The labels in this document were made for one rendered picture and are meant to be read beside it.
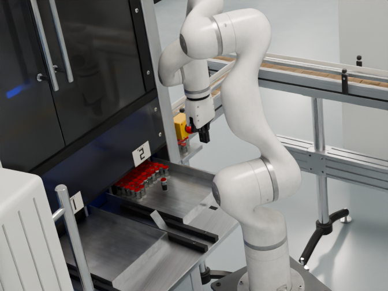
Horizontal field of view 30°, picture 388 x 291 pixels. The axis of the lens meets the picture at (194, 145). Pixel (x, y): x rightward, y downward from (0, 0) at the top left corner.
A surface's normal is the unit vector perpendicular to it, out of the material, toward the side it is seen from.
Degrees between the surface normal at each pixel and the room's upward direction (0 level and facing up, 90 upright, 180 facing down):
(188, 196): 0
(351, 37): 90
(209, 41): 83
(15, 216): 90
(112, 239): 0
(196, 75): 90
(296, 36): 0
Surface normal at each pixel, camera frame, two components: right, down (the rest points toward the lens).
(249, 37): 0.18, 0.32
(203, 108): 0.75, 0.25
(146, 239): -0.14, -0.86
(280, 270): 0.45, 0.39
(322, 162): -0.59, 0.47
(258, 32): 0.26, 0.11
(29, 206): 0.87, 0.14
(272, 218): 0.34, -0.71
